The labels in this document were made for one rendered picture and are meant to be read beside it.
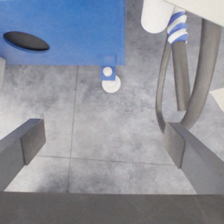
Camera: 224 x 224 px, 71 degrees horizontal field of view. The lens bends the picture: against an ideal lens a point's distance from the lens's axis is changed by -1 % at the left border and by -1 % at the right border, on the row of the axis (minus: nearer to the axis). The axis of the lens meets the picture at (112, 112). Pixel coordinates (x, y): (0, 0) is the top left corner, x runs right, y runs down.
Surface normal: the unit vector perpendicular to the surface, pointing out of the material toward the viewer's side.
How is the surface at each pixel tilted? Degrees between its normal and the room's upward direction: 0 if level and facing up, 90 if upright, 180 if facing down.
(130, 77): 0
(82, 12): 90
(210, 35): 46
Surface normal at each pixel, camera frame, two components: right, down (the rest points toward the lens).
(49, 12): -0.05, 0.99
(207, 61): -0.40, 0.52
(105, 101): -0.08, -0.11
